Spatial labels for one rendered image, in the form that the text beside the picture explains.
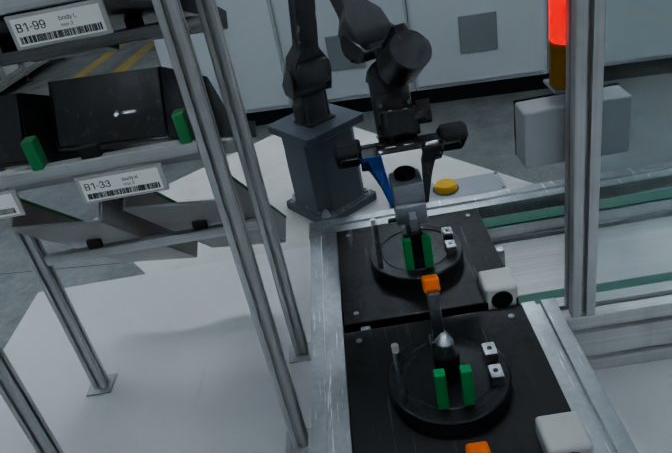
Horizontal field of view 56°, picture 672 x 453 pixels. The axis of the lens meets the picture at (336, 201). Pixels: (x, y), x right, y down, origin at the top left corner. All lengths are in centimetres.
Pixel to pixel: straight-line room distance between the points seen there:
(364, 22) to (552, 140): 33
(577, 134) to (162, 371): 72
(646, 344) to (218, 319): 67
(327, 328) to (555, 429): 34
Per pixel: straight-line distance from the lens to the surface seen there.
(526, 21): 396
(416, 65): 83
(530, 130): 74
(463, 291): 90
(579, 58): 70
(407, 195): 87
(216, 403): 98
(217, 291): 120
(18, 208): 71
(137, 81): 68
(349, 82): 402
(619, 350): 94
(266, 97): 413
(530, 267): 103
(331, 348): 86
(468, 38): 393
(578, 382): 80
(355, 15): 94
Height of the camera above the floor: 154
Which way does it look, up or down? 29 degrees down
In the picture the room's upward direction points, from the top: 12 degrees counter-clockwise
